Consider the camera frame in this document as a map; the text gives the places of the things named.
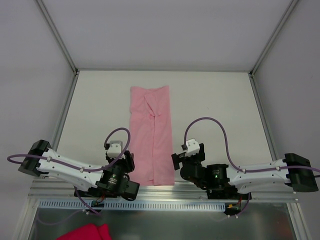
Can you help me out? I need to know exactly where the pink t-shirt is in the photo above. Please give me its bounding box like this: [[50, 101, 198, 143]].
[[129, 86, 175, 186]]

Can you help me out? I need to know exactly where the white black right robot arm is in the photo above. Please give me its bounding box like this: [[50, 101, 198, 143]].
[[171, 139, 319, 200]]

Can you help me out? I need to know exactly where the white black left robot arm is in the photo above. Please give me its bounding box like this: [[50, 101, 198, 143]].
[[18, 140, 140, 201]]

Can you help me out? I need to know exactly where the red t-shirt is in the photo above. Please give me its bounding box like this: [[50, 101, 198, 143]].
[[57, 223, 112, 240]]

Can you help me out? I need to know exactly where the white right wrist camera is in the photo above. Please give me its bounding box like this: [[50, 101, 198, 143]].
[[185, 138, 200, 157]]

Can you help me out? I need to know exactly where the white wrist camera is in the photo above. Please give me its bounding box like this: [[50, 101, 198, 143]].
[[105, 140, 123, 159], [185, 138, 200, 157]]

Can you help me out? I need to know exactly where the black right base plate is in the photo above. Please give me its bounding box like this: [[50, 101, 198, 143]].
[[206, 187, 252, 200]]

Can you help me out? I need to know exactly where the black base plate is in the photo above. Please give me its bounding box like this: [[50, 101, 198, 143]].
[[206, 187, 252, 200], [73, 187, 105, 200]]

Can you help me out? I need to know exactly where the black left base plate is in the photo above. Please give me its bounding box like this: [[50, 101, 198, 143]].
[[73, 187, 105, 200]]

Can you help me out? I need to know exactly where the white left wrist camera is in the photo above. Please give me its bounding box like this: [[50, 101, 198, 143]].
[[105, 140, 123, 159]]

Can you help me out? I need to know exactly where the slotted white cable duct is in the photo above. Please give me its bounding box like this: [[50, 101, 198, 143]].
[[38, 199, 226, 212]]

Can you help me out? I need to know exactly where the aluminium mounting rail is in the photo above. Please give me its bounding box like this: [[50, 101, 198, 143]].
[[27, 178, 299, 203]]

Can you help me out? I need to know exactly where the left aluminium frame post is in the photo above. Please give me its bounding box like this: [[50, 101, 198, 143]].
[[33, 0, 81, 76]]

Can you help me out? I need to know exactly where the aluminium frame post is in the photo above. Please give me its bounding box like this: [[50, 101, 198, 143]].
[[248, 0, 302, 76], [33, 0, 81, 76]]

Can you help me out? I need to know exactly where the right aluminium frame post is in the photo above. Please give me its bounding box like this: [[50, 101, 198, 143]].
[[248, 0, 302, 76]]

